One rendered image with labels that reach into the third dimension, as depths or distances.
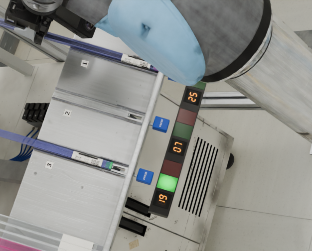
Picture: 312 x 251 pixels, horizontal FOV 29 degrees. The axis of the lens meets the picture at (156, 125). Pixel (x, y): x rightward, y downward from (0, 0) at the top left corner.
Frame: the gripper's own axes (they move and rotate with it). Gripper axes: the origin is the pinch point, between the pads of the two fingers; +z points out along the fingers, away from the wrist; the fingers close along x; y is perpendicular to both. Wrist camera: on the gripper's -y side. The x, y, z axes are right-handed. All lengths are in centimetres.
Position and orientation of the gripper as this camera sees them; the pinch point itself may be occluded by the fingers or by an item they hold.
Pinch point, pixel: (42, 34)
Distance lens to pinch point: 129.2
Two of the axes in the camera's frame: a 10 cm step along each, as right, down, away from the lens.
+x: -2.9, 9.2, -2.6
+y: -9.2, -3.4, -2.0
